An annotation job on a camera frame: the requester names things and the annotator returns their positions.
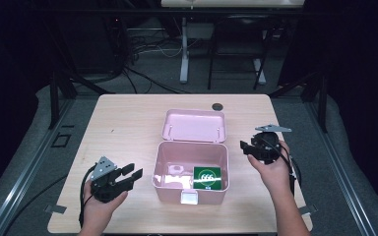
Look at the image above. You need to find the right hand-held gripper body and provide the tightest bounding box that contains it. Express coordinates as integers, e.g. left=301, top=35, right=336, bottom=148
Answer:
left=250, top=123, right=292, bottom=165

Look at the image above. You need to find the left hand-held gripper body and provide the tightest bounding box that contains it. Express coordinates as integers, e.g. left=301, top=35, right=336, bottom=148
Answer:
left=90, top=155, right=136, bottom=203

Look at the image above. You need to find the person's left hand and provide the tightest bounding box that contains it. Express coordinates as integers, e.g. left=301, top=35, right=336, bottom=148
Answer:
left=82, top=180, right=129, bottom=231

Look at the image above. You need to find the person's right hand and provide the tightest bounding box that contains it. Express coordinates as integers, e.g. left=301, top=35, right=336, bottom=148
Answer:
left=246, top=140, right=297, bottom=199

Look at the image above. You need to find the green card packet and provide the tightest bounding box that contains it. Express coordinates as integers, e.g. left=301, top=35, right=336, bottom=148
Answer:
left=192, top=165, right=223, bottom=192

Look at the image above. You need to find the grey tape strip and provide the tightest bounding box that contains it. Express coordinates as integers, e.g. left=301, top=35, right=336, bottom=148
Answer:
left=299, top=204, right=319, bottom=216
left=43, top=204, right=68, bottom=215

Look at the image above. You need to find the pink storage box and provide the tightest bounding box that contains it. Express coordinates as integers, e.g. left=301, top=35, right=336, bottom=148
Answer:
left=151, top=108, right=230, bottom=207

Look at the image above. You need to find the black metal stand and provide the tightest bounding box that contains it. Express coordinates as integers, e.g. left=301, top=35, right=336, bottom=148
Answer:
left=46, top=69, right=116, bottom=131
left=268, top=69, right=330, bottom=134

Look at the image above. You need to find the black chair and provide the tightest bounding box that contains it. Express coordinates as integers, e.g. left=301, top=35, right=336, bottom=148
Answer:
left=207, top=15, right=274, bottom=91

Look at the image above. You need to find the dark equipment cabinet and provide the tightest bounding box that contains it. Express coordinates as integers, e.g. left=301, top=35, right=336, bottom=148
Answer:
left=57, top=12, right=128, bottom=76

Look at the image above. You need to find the white desk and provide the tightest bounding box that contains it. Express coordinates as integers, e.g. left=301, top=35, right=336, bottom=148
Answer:
left=159, top=0, right=306, bottom=85

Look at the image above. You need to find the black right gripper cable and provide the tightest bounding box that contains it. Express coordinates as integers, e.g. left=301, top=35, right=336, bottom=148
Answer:
left=261, top=136, right=303, bottom=197

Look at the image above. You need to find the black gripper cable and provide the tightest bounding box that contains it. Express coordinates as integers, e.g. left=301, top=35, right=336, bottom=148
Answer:
left=78, top=163, right=97, bottom=228
left=261, top=136, right=303, bottom=197

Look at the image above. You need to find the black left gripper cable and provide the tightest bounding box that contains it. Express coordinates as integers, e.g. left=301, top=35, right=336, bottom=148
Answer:
left=78, top=163, right=97, bottom=228

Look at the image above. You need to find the aluminium floor rail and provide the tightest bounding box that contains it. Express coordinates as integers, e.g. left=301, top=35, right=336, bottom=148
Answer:
left=302, top=97, right=378, bottom=236
left=0, top=97, right=77, bottom=236

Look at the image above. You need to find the bundle of floor cables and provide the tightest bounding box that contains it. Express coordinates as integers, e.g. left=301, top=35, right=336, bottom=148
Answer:
left=121, top=29, right=191, bottom=96

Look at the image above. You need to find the black horizontal frame bar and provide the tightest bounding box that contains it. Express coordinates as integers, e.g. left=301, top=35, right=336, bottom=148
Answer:
left=38, top=7, right=311, bottom=18

